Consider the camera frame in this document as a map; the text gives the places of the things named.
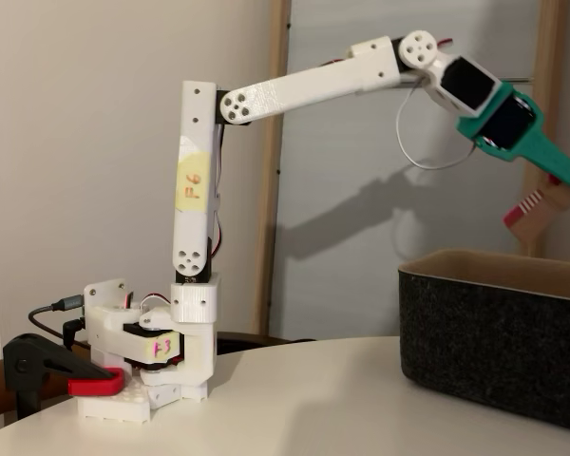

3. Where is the thin metal rod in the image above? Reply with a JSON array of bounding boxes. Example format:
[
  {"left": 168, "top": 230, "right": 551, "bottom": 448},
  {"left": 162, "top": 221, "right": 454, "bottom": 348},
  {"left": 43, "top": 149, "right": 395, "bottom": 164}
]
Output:
[{"left": 398, "top": 75, "right": 537, "bottom": 89}]

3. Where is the red striped wooden block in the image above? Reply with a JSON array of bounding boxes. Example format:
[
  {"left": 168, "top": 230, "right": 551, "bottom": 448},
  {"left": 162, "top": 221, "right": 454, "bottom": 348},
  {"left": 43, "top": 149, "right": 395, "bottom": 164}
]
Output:
[{"left": 502, "top": 173, "right": 570, "bottom": 248}]

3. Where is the dark grey felt box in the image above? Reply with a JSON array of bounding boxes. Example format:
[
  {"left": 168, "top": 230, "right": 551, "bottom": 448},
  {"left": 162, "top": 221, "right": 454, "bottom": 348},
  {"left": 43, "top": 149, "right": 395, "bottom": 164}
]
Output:
[{"left": 397, "top": 246, "right": 570, "bottom": 434}]

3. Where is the wooden frame with frosted panel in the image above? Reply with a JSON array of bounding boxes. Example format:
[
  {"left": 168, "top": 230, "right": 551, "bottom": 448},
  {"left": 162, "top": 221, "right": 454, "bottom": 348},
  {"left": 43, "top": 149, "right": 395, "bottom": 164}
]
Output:
[{"left": 250, "top": 0, "right": 570, "bottom": 336}]

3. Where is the black power cable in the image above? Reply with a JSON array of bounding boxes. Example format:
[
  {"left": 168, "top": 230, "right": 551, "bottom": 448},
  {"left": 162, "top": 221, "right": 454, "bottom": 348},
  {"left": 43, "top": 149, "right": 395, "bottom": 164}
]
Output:
[{"left": 62, "top": 318, "right": 87, "bottom": 351}]

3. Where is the black clamp with red pad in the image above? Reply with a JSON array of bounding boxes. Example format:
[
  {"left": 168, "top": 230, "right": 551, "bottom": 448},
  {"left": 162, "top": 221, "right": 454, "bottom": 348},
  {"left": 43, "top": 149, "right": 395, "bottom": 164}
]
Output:
[{"left": 2, "top": 332, "right": 124, "bottom": 422}]

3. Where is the grey USB cable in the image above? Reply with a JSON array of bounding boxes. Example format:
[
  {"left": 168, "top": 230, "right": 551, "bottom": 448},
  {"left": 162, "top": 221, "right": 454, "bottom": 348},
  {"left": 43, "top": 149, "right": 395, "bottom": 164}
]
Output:
[{"left": 28, "top": 294, "right": 86, "bottom": 339}]

